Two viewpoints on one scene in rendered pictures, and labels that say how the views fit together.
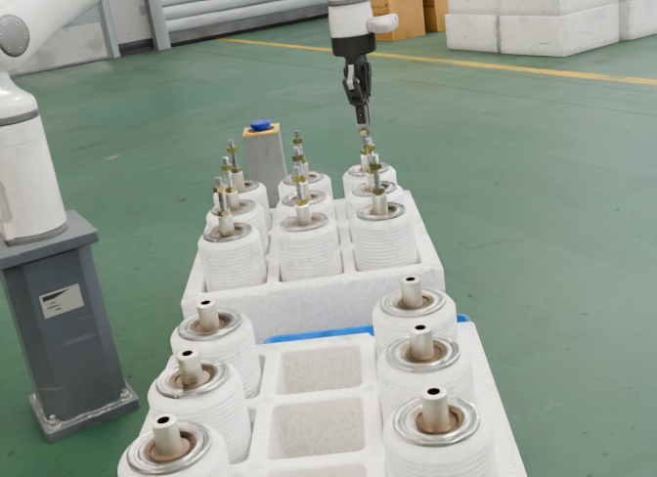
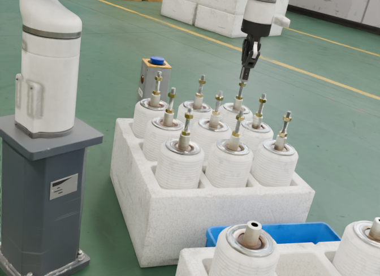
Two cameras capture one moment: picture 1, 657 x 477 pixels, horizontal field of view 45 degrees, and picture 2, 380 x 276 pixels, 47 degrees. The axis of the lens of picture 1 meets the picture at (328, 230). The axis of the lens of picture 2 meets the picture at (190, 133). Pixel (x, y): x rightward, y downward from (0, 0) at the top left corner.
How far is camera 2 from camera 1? 0.62 m
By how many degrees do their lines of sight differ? 23
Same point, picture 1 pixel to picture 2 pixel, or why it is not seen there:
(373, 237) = (279, 165)
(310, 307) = (234, 207)
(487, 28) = (188, 9)
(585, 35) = not seen: hidden behind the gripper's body
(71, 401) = (47, 262)
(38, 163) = (74, 74)
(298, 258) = (232, 173)
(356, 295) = (263, 203)
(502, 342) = not seen: hidden behind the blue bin
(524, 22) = (212, 13)
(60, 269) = (70, 162)
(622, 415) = not seen: outside the picture
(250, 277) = (195, 181)
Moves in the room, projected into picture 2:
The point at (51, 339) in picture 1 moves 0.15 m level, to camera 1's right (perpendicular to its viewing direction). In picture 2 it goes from (48, 216) to (130, 211)
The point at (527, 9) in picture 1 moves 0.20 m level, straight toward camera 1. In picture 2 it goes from (216, 5) to (219, 9)
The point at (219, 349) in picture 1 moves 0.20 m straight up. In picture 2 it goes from (270, 264) to (310, 141)
